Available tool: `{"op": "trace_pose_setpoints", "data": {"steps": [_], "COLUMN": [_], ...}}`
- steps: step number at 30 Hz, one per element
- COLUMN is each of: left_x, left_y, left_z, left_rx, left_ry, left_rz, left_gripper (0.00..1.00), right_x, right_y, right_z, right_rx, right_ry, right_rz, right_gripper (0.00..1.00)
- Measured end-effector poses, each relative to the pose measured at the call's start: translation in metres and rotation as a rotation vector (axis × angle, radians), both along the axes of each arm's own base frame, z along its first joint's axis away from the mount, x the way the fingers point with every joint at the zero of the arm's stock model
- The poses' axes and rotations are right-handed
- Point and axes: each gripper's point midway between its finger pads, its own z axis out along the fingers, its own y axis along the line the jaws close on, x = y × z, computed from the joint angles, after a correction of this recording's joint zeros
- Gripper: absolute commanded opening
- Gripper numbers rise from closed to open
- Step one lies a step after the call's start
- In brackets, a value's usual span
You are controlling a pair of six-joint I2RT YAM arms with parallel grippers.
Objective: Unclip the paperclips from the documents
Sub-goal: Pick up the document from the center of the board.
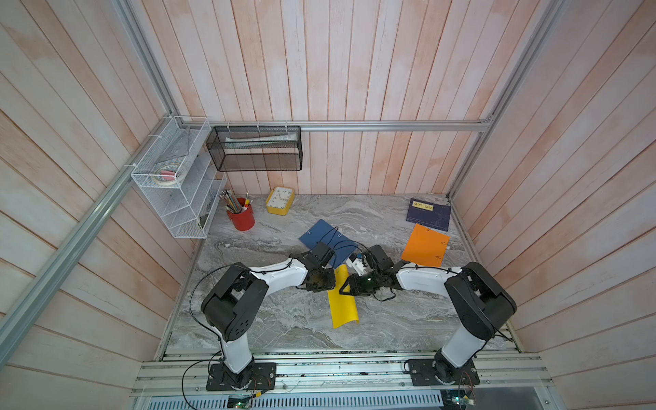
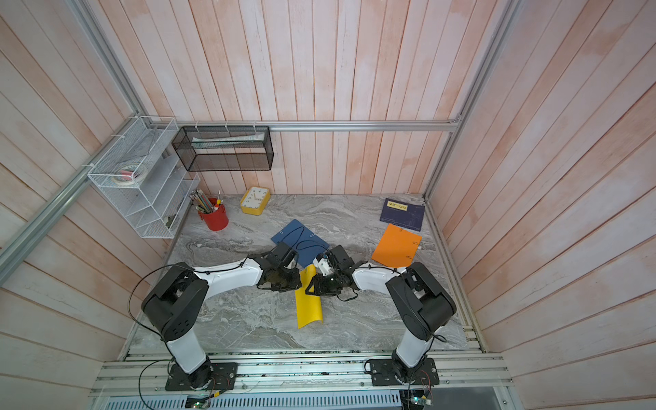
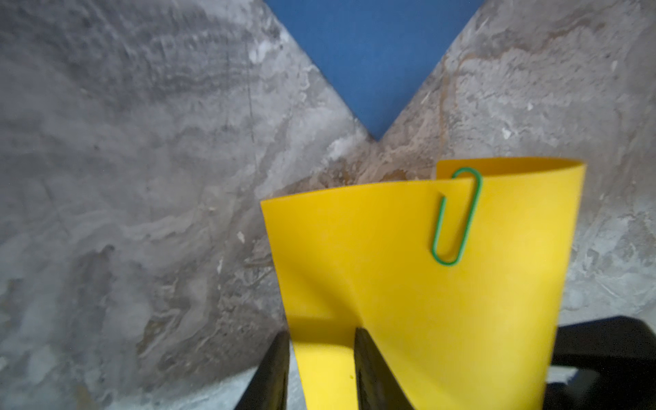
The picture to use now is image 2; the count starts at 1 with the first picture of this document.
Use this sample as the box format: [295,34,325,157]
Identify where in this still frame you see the red pencil cup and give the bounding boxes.
[198,198,229,232]

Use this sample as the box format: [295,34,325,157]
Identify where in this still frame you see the yellow alarm clock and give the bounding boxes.
[240,186,271,216]

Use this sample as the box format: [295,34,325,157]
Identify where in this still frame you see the blue paper document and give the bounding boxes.
[271,220,329,268]

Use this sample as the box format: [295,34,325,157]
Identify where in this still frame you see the pencils in cup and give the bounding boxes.
[189,190,221,214]

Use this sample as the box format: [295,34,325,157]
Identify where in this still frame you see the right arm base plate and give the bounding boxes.
[364,356,440,387]

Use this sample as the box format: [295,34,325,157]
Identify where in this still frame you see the black mesh basket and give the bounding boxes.
[172,126,274,172]

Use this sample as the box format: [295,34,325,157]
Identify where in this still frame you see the dark navy notebook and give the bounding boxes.
[379,198,425,232]

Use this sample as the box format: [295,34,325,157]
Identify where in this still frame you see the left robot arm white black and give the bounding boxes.
[141,243,301,390]

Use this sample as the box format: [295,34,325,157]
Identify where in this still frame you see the yellow paper document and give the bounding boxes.
[295,265,323,329]

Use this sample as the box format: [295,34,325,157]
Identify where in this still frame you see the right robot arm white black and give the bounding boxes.
[306,245,457,384]

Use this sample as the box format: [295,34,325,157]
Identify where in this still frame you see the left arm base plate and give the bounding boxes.
[165,361,238,391]

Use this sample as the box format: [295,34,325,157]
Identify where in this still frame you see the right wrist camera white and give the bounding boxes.
[313,255,333,276]

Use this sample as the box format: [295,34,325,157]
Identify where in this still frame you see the orange paper document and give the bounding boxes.
[372,224,422,268]

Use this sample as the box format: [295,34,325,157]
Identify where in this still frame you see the tape roll in rack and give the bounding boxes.
[112,163,145,186]

